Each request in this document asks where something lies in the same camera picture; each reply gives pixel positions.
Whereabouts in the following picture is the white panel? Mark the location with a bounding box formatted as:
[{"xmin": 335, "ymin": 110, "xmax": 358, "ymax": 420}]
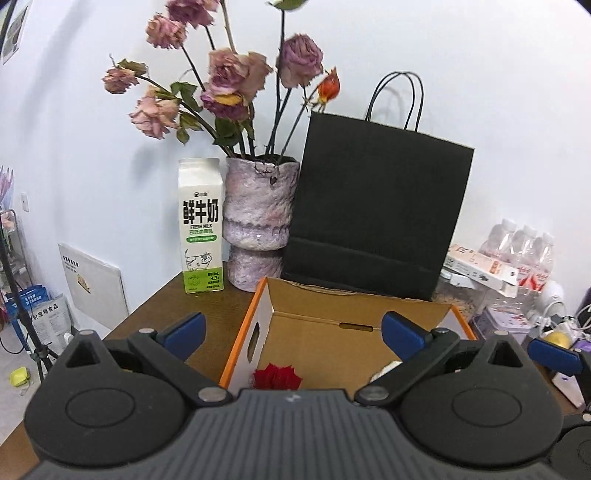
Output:
[{"xmin": 58, "ymin": 243, "xmax": 130, "ymax": 330}]

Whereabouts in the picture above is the orange cardboard box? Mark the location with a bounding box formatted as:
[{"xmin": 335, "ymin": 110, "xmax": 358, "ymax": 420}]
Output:
[{"xmin": 218, "ymin": 276, "xmax": 476, "ymax": 391}]

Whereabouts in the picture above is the plastic water bottle red label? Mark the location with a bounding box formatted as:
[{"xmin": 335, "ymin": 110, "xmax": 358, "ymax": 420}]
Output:
[
  {"xmin": 526, "ymin": 232, "xmax": 555, "ymax": 291},
  {"xmin": 508, "ymin": 224, "xmax": 536, "ymax": 273},
  {"xmin": 480, "ymin": 219, "xmax": 517, "ymax": 264}
]

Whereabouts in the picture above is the blue bag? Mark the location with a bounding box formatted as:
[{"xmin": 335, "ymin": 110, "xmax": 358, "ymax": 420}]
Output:
[{"xmin": 4, "ymin": 286, "xmax": 51, "ymax": 342}]

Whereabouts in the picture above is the yellow-green apple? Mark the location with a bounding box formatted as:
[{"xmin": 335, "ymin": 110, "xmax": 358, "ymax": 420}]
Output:
[{"xmin": 545, "ymin": 330, "xmax": 573, "ymax": 352}]

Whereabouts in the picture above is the grey pet food bag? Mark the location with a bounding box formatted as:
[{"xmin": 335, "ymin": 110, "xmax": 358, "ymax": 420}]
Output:
[{"xmin": 28, "ymin": 295, "xmax": 75, "ymax": 356}]

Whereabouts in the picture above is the white orange printed carton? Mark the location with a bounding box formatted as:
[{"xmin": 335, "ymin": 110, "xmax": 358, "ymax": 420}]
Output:
[{"xmin": 447, "ymin": 244, "xmax": 520, "ymax": 298}]

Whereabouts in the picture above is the white green milk carton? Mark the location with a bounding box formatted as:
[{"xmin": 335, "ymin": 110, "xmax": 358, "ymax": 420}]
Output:
[{"xmin": 178, "ymin": 158, "xmax": 225, "ymax": 294}]

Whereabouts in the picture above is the black tripod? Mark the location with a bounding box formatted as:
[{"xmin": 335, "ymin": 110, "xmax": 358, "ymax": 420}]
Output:
[{"xmin": 0, "ymin": 240, "xmax": 58, "ymax": 384}]

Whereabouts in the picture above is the clear plastic container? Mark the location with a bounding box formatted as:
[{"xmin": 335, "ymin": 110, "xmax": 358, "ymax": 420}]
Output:
[{"xmin": 433, "ymin": 279, "xmax": 497, "ymax": 321}]

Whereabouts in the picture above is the bunch of dried roses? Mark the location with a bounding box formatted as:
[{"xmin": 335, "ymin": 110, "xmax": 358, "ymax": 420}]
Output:
[{"xmin": 102, "ymin": 0, "xmax": 341, "ymax": 160}]

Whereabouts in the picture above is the white crumpled item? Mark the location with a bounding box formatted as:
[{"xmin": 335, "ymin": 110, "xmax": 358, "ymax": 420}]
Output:
[{"xmin": 369, "ymin": 360, "xmax": 402, "ymax": 381}]

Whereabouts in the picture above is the black paper bag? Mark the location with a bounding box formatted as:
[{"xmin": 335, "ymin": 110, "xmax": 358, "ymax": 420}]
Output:
[{"xmin": 281, "ymin": 71, "xmax": 475, "ymax": 303}]

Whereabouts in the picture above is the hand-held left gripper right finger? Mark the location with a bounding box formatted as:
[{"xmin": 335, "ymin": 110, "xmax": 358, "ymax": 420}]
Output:
[{"xmin": 353, "ymin": 311, "xmax": 527, "ymax": 409}]

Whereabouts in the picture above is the red rose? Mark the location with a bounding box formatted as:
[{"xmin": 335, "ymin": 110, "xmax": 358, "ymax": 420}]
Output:
[{"xmin": 253, "ymin": 364, "xmax": 305, "ymax": 391}]

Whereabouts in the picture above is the purple mottled ceramic vase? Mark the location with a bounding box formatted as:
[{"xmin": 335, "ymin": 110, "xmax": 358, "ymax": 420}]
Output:
[{"xmin": 223, "ymin": 155, "xmax": 301, "ymax": 292}]

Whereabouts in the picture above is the white round device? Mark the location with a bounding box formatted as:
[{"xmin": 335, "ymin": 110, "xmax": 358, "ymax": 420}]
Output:
[{"xmin": 526, "ymin": 281, "xmax": 566, "ymax": 324}]

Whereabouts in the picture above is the white cable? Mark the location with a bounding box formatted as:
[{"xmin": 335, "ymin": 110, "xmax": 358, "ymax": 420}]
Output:
[{"xmin": 529, "ymin": 300, "xmax": 583, "ymax": 335}]

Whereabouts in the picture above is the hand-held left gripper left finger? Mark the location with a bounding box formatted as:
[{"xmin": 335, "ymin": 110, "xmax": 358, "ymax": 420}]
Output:
[{"xmin": 65, "ymin": 311, "xmax": 234, "ymax": 409}]

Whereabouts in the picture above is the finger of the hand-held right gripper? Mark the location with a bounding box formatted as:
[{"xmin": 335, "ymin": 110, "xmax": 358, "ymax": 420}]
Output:
[{"xmin": 529, "ymin": 338, "xmax": 591, "ymax": 377}]

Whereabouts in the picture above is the white flat item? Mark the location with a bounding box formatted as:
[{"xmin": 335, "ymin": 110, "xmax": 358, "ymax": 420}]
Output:
[{"xmin": 551, "ymin": 371, "xmax": 587, "ymax": 409}]

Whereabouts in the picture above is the wall poster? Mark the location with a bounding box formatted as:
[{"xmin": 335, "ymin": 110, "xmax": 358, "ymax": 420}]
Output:
[{"xmin": 0, "ymin": 0, "xmax": 31, "ymax": 65}]

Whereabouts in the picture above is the printed tin box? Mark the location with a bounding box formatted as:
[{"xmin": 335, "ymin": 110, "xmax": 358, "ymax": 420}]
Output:
[{"xmin": 471, "ymin": 307, "xmax": 536, "ymax": 344}]

